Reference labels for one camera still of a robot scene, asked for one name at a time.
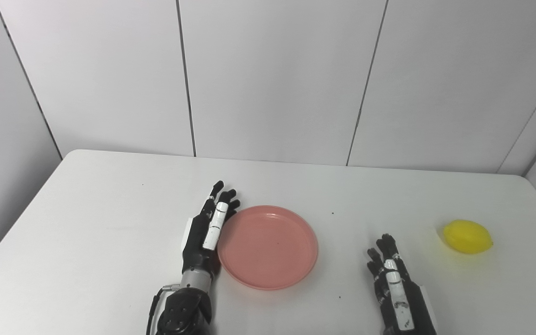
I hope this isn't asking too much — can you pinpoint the yellow lemon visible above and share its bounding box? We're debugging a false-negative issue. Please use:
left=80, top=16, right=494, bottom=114
left=443, top=219, right=494, bottom=255

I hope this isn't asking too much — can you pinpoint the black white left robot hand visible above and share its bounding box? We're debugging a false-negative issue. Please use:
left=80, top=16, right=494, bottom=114
left=181, top=181, right=241, bottom=280

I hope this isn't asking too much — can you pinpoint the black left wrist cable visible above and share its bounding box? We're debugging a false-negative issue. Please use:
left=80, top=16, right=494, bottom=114
left=146, top=284, right=180, bottom=335

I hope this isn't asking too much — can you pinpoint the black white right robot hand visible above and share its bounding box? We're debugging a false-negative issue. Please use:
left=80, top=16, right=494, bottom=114
left=367, top=233, right=438, bottom=335

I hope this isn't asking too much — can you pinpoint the pink round plate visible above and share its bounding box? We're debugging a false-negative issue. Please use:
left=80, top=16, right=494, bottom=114
left=217, top=205, right=319, bottom=291

